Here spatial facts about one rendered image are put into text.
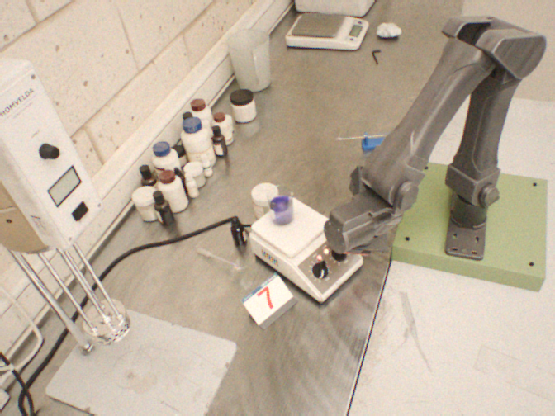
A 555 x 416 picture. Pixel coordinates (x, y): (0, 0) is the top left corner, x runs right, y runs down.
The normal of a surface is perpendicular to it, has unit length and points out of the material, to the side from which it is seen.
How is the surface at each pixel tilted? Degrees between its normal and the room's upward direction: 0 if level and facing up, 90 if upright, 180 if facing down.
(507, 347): 0
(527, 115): 0
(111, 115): 90
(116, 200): 90
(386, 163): 47
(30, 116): 90
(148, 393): 0
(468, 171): 89
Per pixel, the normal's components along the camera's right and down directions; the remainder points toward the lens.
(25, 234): 0.19, 0.69
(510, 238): -0.11, -0.70
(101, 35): 0.92, 0.18
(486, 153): 0.47, 0.51
